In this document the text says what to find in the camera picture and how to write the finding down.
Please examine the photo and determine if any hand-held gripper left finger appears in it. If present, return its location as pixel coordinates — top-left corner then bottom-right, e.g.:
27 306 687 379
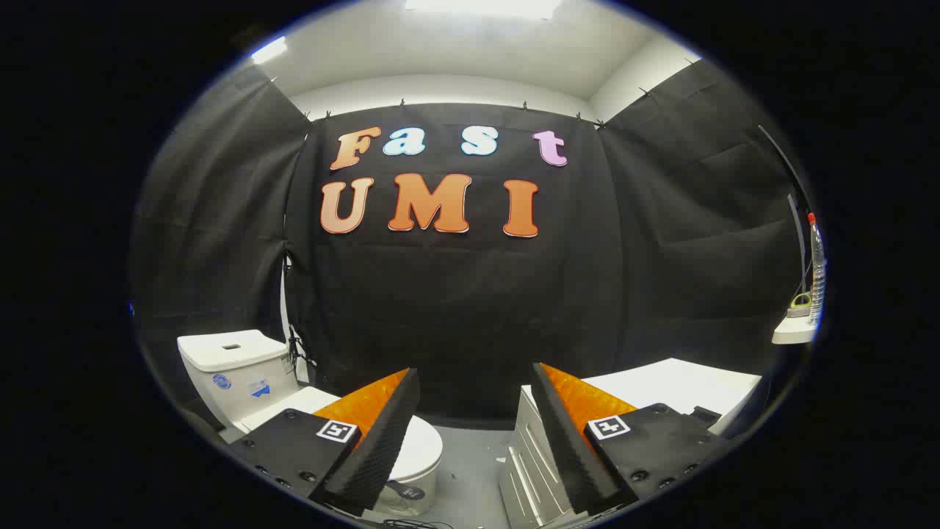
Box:
229 367 421 517

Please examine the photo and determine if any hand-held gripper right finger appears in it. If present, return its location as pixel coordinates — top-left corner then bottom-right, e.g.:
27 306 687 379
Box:
529 362 734 517

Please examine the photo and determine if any white toilet lid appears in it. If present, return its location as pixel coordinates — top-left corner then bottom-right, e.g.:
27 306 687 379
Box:
236 386 444 487

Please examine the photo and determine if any white toilet body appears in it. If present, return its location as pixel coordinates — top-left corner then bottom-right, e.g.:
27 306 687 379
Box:
176 329 444 517

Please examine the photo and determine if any white drawer cabinet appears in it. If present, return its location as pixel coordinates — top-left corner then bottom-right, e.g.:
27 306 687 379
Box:
499 358 762 529

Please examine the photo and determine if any black tripod stand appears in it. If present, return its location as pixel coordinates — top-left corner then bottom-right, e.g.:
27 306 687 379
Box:
283 250 318 377

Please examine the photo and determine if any black backdrop cloth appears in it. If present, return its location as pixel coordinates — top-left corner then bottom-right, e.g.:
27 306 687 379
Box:
131 60 809 431

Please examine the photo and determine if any small white shelf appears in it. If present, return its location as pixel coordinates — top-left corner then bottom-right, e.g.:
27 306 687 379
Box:
771 316 818 345

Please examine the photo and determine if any clear bottle red cap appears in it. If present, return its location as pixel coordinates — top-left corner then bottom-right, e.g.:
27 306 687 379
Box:
806 213 828 325

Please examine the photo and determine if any thin black curved rod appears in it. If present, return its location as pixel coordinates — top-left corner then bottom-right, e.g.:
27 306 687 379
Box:
759 125 813 215

